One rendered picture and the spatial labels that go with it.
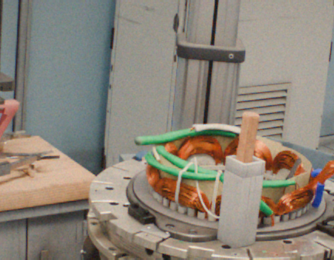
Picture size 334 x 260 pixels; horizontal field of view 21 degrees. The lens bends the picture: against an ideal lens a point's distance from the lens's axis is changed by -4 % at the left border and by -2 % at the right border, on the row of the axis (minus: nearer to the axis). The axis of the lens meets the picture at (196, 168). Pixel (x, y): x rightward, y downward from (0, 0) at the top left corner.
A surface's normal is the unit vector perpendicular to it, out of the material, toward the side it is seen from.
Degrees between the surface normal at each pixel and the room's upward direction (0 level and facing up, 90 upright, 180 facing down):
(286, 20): 90
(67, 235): 90
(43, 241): 90
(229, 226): 90
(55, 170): 0
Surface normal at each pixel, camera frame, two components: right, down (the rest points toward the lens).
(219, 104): 0.04, 0.33
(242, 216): 0.61, 0.32
